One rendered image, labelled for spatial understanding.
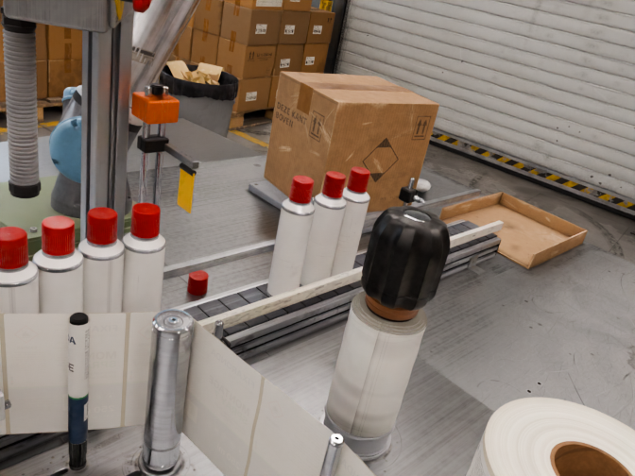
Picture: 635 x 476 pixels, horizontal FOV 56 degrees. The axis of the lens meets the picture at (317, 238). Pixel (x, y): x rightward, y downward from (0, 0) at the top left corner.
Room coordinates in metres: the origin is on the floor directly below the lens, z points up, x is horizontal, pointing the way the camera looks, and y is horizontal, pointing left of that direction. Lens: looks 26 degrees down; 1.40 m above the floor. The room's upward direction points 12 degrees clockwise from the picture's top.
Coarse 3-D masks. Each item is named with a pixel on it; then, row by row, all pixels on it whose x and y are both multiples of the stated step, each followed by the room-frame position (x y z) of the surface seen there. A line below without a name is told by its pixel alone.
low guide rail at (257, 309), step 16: (496, 224) 1.25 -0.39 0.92; (464, 240) 1.16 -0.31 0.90; (352, 272) 0.89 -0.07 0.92; (304, 288) 0.81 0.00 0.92; (320, 288) 0.83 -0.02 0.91; (336, 288) 0.86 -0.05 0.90; (256, 304) 0.74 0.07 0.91; (272, 304) 0.75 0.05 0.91; (288, 304) 0.78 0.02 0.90; (208, 320) 0.67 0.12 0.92; (224, 320) 0.69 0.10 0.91; (240, 320) 0.71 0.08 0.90
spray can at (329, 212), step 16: (336, 176) 0.88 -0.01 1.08; (336, 192) 0.87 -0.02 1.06; (320, 208) 0.86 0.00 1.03; (336, 208) 0.86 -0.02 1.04; (320, 224) 0.86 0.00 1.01; (336, 224) 0.87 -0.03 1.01; (320, 240) 0.86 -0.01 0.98; (336, 240) 0.87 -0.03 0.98; (320, 256) 0.86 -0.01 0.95; (304, 272) 0.87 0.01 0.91; (320, 272) 0.86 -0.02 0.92
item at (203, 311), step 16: (464, 224) 1.30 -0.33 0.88; (480, 240) 1.23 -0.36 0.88; (256, 288) 0.84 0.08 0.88; (352, 288) 0.90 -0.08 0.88; (208, 304) 0.76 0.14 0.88; (224, 304) 0.77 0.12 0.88; (240, 304) 0.78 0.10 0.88; (304, 304) 0.82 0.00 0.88; (256, 320) 0.75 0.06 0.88; (224, 336) 0.69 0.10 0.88
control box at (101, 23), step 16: (16, 0) 0.57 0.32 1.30; (32, 0) 0.57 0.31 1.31; (48, 0) 0.57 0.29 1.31; (64, 0) 0.58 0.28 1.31; (80, 0) 0.58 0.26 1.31; (96, 0) 0.58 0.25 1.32; (112, 0) 0.59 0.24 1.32; (16, 16) 0.57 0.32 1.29; (32, 16) 0.57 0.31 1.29; (48, 16) 0.57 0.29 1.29; (64, 16) 0.58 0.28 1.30; (80, 16) 0.58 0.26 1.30; (96, 16) 0.58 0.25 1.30; (112, 16) 0.59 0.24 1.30
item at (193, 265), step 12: (468, 192) 1.29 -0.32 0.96; (480, 192) 1.32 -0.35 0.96; (420, 204) 1.16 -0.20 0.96; (432, 204) 1.18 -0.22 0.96; (444, 204) 1.22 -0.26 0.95; (372, 216) 1.04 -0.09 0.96; (228, 252) 0.79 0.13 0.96; (240, 252) 0.80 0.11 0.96; (252, 252) 0.82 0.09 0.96; (264, 252) 0.83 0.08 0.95; (180, 264) 0.73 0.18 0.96; (192, 264) 0.73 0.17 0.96; (204, 264) 0.75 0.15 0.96; (216, 264) 0.77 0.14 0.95; (168, 276) 0.70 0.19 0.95
